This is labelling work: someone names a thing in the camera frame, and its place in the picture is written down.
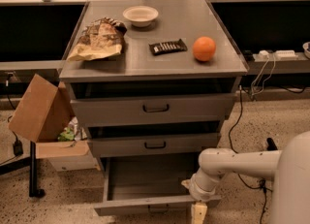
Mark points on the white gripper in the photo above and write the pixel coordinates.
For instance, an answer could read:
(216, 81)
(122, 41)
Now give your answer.
(201, 191)

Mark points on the grey bottom drawer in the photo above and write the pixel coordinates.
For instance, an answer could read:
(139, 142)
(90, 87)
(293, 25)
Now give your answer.
(154, 183)

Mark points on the grey drawer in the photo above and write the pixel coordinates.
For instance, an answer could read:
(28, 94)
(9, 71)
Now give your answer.
(148, 139)
(154, 183)
(116, 103)

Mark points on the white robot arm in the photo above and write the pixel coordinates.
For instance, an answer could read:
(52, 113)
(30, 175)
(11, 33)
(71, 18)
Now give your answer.
(288, 169)

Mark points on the grey middle drawer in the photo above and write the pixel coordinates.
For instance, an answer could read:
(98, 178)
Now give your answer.
(148, 139)

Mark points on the grey drawer cabinet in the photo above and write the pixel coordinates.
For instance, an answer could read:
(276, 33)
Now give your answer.
(178, 19)

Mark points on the grey top drawer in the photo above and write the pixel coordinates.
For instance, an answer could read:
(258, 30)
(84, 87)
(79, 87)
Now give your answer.
(116, 103)

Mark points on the black floor stand leg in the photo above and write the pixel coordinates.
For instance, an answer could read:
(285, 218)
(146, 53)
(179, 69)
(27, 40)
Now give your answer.
(271, 144)

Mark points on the green packaging in box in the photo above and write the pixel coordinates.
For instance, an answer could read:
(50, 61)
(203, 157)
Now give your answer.
(66, 135)

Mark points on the orange fruit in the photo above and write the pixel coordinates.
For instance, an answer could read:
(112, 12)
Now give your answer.
(204, 48)

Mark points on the black table leg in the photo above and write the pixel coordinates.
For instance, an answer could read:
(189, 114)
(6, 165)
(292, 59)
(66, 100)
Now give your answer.
(34, 190)

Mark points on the dark snack bar wrapper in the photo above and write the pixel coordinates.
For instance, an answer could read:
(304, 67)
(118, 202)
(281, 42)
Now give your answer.
(167, 47)

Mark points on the white power strip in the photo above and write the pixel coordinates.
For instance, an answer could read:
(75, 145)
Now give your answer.
(280, 55)

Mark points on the brown cardboard box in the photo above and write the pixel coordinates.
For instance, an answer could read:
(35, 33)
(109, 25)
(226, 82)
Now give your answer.
(42, 114)

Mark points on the crumpled chip bag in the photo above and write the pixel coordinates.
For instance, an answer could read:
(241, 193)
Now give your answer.
(102, 38)

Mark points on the white bowl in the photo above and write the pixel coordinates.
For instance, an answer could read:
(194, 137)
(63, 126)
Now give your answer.
(140, 16)

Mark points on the black wall plug adapter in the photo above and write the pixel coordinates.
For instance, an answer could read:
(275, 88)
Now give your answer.
(17, 147)

